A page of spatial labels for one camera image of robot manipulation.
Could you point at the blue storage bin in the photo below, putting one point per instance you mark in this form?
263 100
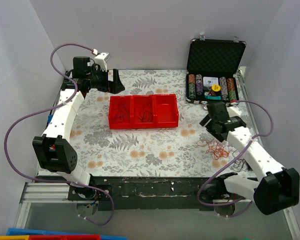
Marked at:
22 231

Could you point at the yellow dealer chip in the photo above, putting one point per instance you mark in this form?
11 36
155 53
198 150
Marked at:
216 88

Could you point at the teal card box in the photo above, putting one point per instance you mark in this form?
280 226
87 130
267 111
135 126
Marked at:
217 98

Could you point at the blue toy brick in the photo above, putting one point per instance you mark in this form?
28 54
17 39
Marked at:
49 119

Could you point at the playing card deck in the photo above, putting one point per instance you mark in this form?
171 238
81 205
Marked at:
210 81

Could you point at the red storage bin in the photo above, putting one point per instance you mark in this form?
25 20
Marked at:
64 237

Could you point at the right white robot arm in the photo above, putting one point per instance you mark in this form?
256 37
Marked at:
276 187

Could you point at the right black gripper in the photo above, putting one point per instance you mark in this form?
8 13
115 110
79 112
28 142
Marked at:
213 124

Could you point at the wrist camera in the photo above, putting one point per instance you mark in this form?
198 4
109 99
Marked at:
102 60
233 109

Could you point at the red three-compartment tray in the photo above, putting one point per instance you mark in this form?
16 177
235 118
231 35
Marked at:
143 112

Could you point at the yellow storage bin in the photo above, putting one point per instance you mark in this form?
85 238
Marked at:
15 237

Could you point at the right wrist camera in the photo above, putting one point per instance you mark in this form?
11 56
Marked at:
233 109

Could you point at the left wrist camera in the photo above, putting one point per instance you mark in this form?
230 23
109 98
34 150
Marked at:
102 60

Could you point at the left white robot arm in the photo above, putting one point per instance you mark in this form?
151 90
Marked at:
53 149

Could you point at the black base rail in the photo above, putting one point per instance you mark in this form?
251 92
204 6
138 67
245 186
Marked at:
145 193

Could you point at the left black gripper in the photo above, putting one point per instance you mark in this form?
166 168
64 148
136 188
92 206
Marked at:
110 81

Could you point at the black poker chip case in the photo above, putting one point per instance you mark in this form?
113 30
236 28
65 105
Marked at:
213 58

